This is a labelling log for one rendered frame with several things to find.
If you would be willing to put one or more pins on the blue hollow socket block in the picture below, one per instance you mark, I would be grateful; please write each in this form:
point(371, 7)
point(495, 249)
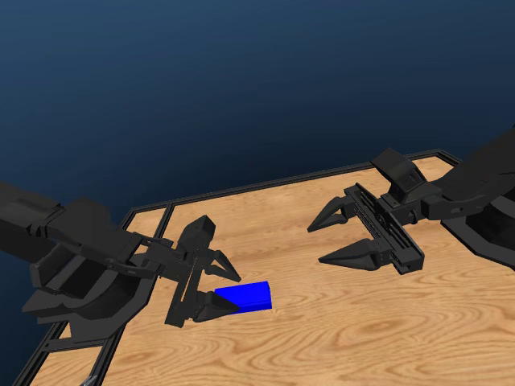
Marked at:
point(249, 296)

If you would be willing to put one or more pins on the grey metal strut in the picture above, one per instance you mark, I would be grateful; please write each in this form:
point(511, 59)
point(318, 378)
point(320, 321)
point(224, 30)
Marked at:
point(90, 381)

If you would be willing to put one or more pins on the black table frame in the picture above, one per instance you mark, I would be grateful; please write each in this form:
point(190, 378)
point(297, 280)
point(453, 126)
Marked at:
point(241, 189)

